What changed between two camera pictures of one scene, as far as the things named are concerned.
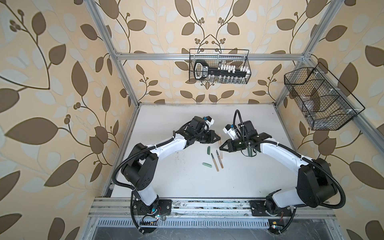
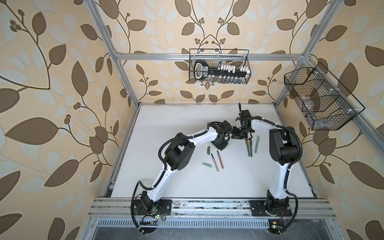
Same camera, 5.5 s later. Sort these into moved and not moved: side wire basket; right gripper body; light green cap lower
Moved: right gripper body
Not moved: side wire basket; light green cap lower
